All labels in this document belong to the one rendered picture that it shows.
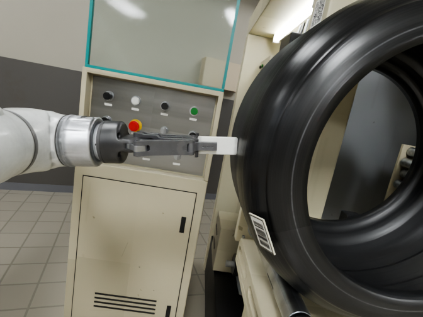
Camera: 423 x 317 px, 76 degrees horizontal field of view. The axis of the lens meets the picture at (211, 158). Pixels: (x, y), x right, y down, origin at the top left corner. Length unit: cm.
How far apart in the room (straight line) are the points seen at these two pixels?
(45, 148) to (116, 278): 98
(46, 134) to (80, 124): 5
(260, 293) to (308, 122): 37
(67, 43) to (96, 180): 216
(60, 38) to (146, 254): 243
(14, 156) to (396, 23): 52
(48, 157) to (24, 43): 279
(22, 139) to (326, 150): 69
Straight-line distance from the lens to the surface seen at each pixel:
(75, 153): 49
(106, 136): 47
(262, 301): 60
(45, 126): 50
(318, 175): 82
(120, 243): 130
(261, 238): 44
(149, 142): 44
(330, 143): 81
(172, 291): 138
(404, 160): 106
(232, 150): 48
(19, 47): 327
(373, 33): 43
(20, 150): 44
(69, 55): 318
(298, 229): 43
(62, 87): 317
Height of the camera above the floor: 122
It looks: 11 degrees down
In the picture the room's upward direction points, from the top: 10 degrees clockwise
